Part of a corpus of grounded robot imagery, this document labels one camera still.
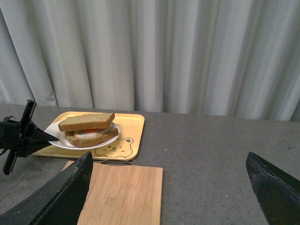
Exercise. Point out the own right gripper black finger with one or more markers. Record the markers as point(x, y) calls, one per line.
point(277, 192)

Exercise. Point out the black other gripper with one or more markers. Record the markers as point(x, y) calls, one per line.
point(61, 200)

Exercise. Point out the bread slice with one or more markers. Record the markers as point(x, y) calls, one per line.
point(87, 121)

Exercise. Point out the white round plate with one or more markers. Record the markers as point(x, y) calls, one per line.
point(54, 130)

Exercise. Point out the grey curtain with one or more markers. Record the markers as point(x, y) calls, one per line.
point(211, 57)

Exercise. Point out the bamboo cutting board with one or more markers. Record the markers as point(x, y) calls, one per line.
point(123, 195)

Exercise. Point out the yellow bear tray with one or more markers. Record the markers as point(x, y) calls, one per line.
point(125, 147)

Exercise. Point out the fried egg toy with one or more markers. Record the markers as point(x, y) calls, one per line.
point(90, 133)

